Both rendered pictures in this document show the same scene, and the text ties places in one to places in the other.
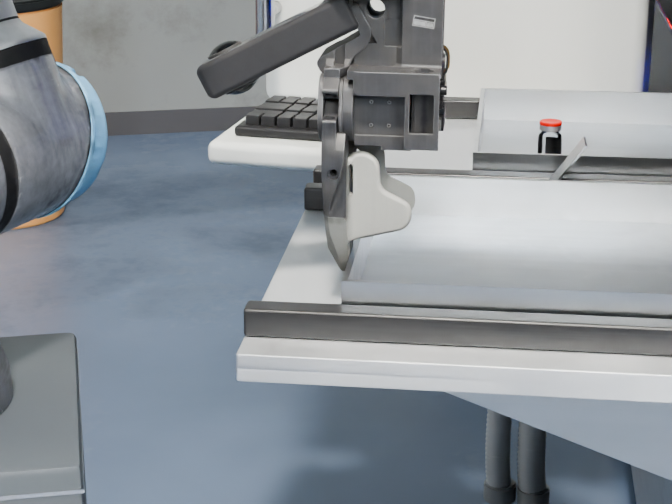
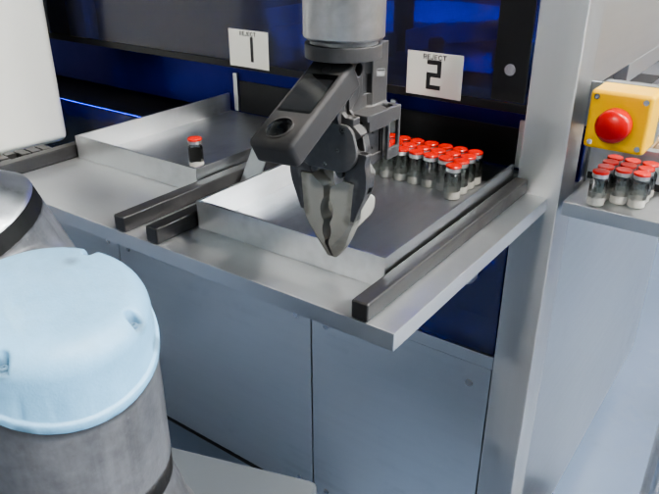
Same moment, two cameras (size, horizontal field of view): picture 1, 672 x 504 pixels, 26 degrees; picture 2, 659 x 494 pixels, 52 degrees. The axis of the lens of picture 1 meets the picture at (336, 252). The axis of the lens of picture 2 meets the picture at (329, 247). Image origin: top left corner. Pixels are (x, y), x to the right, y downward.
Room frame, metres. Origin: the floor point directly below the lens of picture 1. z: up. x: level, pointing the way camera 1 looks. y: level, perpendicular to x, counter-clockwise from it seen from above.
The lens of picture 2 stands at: (0.68, 0.55, 1.22)
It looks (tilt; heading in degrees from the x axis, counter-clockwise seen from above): 26 degrees down; 299
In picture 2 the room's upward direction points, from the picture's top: straight up
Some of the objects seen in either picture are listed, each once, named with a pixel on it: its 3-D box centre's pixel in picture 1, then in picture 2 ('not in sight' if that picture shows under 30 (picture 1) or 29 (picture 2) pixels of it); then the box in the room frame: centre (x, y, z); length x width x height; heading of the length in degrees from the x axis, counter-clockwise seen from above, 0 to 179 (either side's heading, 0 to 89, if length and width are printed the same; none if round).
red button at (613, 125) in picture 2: not in sight; (614, 124); (0.76, -0.31, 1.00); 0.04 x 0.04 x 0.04; 83
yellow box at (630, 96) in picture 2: not in sight; (624, 117); (0.75, -0.35, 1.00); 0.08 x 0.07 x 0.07; 83
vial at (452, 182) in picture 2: not in sight; (452, 181); (0.94, -0.27, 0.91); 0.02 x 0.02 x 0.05
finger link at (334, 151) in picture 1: (337, 151); (349, 176); (0.96, 0.00, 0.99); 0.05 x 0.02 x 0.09; 173
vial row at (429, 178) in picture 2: not in sight; (408, 165); (1.01, -0.30, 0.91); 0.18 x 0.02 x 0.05; 173
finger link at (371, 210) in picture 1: (369, 215); (356, 212); (0.96, -0.02, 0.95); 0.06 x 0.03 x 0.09; 83
